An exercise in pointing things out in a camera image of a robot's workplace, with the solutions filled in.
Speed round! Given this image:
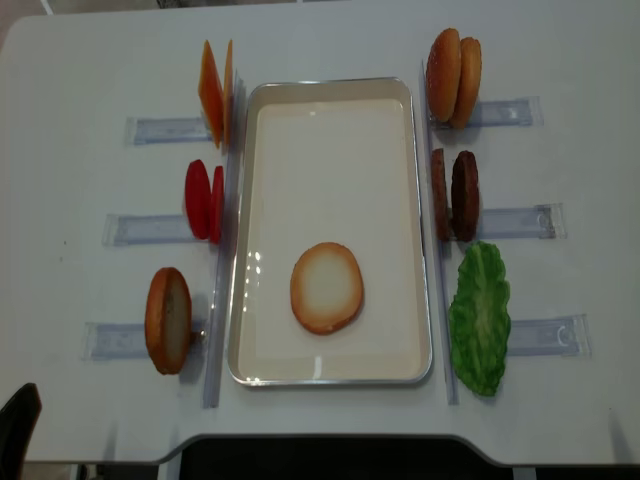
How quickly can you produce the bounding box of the clear cheese holder rail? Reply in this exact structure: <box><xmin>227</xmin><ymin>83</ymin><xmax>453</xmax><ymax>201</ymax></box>
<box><xmin>125</xmin><ymin>117</ymin><xmax>212</xmax><ymax>146</ymax></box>

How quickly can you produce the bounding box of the seeded top bun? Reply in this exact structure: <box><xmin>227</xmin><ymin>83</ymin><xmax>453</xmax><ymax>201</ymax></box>
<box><xmin>426</xmin><ymin>28</ymin><xmax>461</xmax><ymax>122</ymax></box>

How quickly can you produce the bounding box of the clear left long rail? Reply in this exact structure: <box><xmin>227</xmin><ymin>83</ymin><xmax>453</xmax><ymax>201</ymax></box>
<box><xmin>203</xmin><ymin>72</ymin><xmax>247</xmax><ymax>409</ymax></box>

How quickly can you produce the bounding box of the green lettuce leaf front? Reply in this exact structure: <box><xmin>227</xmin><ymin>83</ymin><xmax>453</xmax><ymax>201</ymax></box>
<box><xmin>448</xmin><ymin>241</ymin><xmax>511</xmax><ymax>397</ymax></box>

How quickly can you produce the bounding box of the flat bun slice in tray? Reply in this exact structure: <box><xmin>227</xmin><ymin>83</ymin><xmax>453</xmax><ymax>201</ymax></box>
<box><xmin>290</xmin><ymin>242</ymin><xmax>364</xmax><ymax>335</ymax></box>

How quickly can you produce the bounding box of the outer dark meat patty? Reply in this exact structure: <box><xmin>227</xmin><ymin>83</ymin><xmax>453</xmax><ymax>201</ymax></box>
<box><xmin>451</xmin><ymin>151</ymin><xmax>480</xmax><ymax>242</ymax></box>

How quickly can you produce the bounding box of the black object bottom left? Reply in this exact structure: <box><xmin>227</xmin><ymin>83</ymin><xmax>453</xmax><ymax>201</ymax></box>
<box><xmin>0</xmin><ymin>383</ymin><xmax>42</xmax><ymax>479</ymax></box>

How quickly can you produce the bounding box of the inner orange cheese slice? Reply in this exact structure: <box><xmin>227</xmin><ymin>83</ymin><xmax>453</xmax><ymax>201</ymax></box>
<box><xmin>223</xmin><ymin>39</ymin><xmax>233</xmax><ymax>148</ymax></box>

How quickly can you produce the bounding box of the clear bun holder rail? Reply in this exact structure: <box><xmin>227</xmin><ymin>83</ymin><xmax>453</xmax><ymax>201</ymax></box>
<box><xmin>82</xmin><ymin>319</ymin><xmax>209</xmax><ymax>362</ymax></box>
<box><xmin>433</xmin><ymin>97</ymin><xmax>544</xmax><ymax>132</ymax></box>

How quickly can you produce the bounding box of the plain bun slice right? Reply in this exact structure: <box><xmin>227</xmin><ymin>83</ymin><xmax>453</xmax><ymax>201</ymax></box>
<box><xmin>449</xmin><ymin>37</ymin><xmax>482</xmax><ymax>129</ymax></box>

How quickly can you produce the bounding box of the outer orange cheese slice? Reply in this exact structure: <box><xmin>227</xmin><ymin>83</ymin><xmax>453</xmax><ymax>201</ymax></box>
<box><xmin>198</xmin><ymin>40</ymin><xmax>224</xmax><ymax>148</ymax></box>

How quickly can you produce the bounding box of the inner brown meat patty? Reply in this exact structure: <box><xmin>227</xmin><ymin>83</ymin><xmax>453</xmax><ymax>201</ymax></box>
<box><xmin>430</xmin><ymin>148</ymin><xmax>449</xmax><ymax>242</ymax></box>

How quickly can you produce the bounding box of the upright bun slice left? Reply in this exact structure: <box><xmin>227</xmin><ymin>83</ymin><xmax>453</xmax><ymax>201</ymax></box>
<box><xmin>144</xmin><ymin>267</ymin><xmax>192</xmax><ymax>375</ymax></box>

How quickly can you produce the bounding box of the clear patty holder rail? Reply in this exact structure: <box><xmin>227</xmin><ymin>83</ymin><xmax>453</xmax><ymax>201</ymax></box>
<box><xmin>474</xmin><ymin>203</ymin><xmax>567</xmax><ymax>241</ymax></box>

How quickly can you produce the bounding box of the clear right bun holder rail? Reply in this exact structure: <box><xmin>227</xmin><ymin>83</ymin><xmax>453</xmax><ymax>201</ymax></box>
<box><xmin>433</xmin><ymin>97</ymin><xmax>544</xmax><ymax>132</ymax></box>

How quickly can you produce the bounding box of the clear long rail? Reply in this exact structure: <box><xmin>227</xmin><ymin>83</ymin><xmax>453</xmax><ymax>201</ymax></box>
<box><xmin>420</xmin><ymin>59</ymin><xmax>459</xmax><ymax>406</ymax></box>
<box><xmin>203</xmin><ymin>72</ymin><xmax>247</xmax><ymax>409</ymax></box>

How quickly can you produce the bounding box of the inner red tomato slice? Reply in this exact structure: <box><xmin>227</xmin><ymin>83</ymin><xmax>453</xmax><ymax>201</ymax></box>
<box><xmin>209</xmin><ymin>166</ymin><xmax>225</xmax><ymax>244</ymax></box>

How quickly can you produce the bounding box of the clear tomato holder rail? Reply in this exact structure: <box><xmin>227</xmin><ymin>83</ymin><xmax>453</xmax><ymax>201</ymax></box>
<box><xmin>102</xmin><ymin>214</ymin><xmax>198</xmax><ymax>246</ymax></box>

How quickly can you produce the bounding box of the white rectangular metal tray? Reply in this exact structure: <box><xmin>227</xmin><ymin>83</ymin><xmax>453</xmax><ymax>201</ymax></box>
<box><xmin>227</xmin><ymin>77</ymin><xmax>432</xmax><ymax>387</ymax></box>

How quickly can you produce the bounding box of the orange cheese slice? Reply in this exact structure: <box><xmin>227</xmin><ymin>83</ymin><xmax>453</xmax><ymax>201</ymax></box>
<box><xmin>223</xmin><ymin>39</ymin><xmax>233</xmax><ymax>148</ymax></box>
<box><xmin>198</xmin><ymin>40</ymin><xmax>224</xmax><ymax>148</ymax></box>

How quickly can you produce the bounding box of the clear lettuce holder rail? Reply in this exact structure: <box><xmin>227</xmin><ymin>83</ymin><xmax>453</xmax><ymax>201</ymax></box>
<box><xmin>507</xmin><ymin>314</ymin><xmax>591</xmax><ymax>357</ymax></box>

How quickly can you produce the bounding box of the clear left bun holder rail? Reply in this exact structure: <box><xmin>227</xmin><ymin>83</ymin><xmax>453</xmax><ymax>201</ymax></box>
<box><xmin>82</xmin><ymin>319</ymin><xmax>209</xmax><ymax>362</ymax></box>

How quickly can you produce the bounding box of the clear right long rail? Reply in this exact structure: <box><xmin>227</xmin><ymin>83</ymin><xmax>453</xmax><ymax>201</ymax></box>
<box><xmin>420</xmin><ymin>59</ymin><xmax>459</xmax><ymax>406</ymax></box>

